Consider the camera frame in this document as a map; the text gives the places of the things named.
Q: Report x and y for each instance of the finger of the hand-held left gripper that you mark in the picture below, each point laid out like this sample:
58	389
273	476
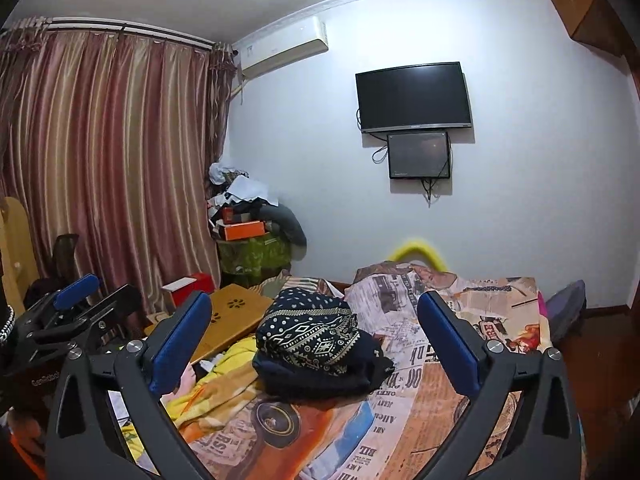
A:
75	291
117	307

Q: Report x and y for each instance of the curtain rod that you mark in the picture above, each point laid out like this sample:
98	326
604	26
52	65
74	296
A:
125	30

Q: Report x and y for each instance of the white air conditioner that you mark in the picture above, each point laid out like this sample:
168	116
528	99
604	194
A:
280	47

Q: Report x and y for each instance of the dark chair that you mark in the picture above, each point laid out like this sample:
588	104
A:
65	255

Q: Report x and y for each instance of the small wall monitor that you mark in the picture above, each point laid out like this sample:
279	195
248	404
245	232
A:
417	155

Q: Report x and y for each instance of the person's left forearm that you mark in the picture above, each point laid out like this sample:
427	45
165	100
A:
27	452

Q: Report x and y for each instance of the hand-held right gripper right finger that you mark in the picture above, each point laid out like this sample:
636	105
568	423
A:
450	345

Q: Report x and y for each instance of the orange box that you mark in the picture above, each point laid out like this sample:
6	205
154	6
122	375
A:
245	230

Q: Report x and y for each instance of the yellow curved cushion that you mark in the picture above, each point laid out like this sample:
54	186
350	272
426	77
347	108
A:
420	250

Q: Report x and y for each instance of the grey purple backpack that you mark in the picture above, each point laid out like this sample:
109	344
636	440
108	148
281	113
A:
567	307

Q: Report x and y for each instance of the pink cloth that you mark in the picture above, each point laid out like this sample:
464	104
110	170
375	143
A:
541	305

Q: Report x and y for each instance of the striped pink curtain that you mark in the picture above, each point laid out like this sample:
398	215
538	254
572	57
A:
100	160

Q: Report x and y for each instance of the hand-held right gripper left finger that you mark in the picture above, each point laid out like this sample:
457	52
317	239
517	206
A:
177	342

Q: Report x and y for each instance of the green patterned cloth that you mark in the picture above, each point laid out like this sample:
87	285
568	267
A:
255	260

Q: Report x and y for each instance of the large wall television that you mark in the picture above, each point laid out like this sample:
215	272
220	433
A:
412	95

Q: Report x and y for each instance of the printed blanket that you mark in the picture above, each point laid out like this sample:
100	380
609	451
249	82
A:
400	395

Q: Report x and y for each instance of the pile of white papers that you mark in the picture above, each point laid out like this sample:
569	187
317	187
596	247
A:
240	185

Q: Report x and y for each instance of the light wooden board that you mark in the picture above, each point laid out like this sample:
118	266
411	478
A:
15	245

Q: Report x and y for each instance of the small dark red box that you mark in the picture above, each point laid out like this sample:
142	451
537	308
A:
230	215

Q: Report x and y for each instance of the yellow cloth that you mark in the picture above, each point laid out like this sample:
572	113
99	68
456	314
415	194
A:
225	365

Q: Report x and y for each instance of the wooden lap desk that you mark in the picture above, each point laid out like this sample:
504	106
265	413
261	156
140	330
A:
235	315

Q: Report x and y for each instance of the navy patterned hoodie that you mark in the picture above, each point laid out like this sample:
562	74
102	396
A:
310	335

